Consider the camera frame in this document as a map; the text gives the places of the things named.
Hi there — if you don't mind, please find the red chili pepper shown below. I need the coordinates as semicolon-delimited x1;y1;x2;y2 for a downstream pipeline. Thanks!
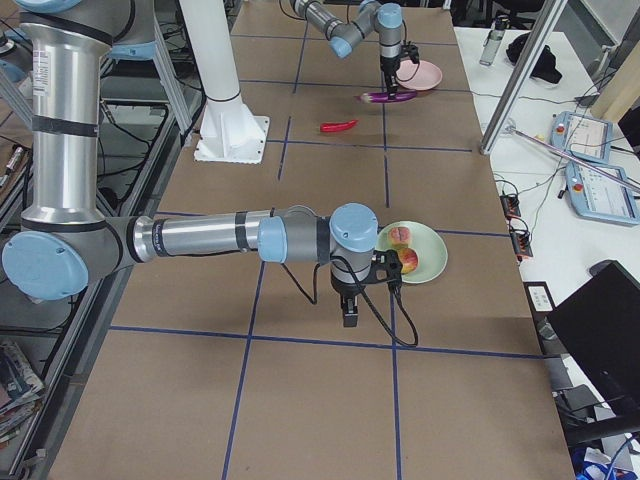
319;119;359;134

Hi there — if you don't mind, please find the pink plate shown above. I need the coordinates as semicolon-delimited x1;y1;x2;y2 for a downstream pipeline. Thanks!
397;60;443;91

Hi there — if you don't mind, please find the black bag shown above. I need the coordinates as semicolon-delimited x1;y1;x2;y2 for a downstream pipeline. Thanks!
505;32;564;84

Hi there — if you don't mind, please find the green plate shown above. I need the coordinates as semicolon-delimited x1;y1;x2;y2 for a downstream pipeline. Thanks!
376;221;448;284

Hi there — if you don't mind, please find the black laptop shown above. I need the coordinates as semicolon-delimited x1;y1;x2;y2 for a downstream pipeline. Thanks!
547;261;639;415

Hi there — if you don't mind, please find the red yellow apple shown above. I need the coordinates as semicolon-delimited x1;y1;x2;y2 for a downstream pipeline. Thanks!
397;247;419;275

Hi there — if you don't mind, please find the stack of magazines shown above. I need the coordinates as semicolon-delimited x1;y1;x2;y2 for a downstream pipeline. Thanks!
1;337;45;447

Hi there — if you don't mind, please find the white camera mast with base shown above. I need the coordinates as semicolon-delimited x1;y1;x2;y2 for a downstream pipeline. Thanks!
180;0;270;164

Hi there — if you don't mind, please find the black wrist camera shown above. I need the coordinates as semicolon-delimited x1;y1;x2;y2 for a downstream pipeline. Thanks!
365;249;402;290
400;41;420;64

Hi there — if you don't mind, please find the pink peach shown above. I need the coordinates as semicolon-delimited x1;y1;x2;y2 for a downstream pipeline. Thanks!
387;226;412;249

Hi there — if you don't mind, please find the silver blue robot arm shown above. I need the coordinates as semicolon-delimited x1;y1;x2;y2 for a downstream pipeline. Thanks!
290;0;403;102
1;1;378;327

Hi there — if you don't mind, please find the purple eggplant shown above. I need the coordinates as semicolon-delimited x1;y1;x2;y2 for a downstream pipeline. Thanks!
355;90;418;104

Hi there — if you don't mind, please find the blue teach pendant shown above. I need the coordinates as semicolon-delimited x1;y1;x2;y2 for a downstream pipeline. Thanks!
565;162;639;225
550;111;613;164

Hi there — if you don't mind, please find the silver water bottle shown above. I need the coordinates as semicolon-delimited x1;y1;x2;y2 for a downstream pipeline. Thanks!
479;15;510;66

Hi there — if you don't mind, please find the orange black power strip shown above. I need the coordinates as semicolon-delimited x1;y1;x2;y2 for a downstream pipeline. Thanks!
499;193;533;262

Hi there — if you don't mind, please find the near blue teach pendant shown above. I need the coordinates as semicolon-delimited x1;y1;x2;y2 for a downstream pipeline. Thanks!
565;162;639;225

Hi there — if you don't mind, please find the white label card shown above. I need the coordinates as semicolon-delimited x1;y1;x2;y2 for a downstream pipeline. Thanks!
528;285;554;312

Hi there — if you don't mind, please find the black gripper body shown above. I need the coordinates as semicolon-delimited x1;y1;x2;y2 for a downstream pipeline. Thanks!
380;56;400;83
331;279;362;306

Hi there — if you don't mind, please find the aluminium frame post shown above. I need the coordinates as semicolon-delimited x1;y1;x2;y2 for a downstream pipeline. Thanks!
479;0;568;155

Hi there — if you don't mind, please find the far blue teach pendant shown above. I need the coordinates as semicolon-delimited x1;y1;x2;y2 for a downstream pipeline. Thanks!
550;111;613;164

